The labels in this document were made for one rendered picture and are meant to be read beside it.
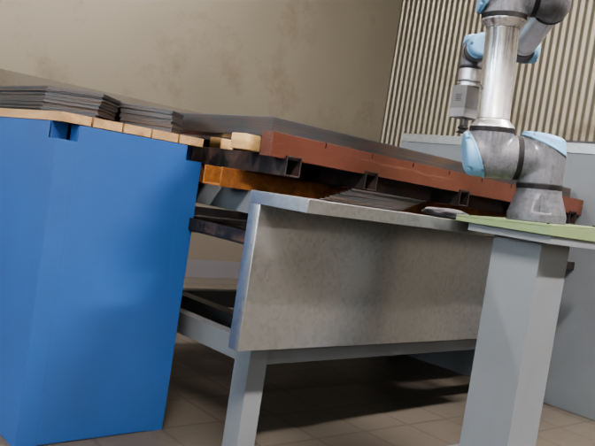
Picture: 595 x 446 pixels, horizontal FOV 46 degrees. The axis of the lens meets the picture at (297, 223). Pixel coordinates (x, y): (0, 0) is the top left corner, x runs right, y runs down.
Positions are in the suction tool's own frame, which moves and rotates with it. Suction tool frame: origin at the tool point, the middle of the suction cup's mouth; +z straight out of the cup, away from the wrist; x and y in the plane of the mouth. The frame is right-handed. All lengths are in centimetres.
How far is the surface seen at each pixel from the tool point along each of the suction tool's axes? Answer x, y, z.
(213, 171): -5, 88, 23
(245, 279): 20, 91, 48
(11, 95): -36, 133, 10
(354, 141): 10, 54, 10
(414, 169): 11.7, 31.6, 15.3
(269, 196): 25, 90, 28
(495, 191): 7.1, -12.0, 17.8
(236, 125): -2, 85, 11
